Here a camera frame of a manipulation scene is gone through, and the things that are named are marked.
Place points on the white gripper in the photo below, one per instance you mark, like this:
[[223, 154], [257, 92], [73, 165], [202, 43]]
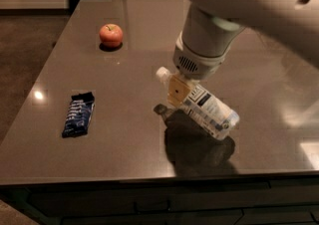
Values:
[[198, 64]]

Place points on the clear plastic tea bottle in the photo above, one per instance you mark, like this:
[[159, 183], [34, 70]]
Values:
[[210, 113]]

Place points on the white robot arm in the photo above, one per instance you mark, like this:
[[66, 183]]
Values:
[[211, 26]]

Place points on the red apple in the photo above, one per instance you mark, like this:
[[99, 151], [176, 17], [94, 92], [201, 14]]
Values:
[[111, 35]]

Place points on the dark blue snack packet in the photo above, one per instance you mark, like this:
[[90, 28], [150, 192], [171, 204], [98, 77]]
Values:
[[79, 115]]

